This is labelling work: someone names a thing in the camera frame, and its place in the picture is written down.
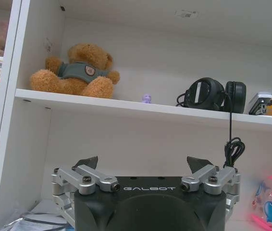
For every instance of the clear plastic bag papers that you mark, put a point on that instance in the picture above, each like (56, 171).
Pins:
(37, 220)

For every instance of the white grey box device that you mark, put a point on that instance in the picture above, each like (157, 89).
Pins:
(257, 103)

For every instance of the small purple figurine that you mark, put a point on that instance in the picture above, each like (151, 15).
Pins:
(147, 98)

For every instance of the brown teddy bear green shirt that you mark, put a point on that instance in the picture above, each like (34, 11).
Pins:
(74, 72)

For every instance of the black over-ear headphones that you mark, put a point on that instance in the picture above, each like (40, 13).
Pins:
(213, 94)

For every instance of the clear fish print cup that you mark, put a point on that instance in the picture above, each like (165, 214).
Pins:
(271, 201)

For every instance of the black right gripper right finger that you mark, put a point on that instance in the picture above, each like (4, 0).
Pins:
(208, 175)

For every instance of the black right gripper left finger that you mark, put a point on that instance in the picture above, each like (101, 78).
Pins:
(84, 176)

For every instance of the white shelf unit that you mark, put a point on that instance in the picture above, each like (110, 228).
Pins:
(136, 106)

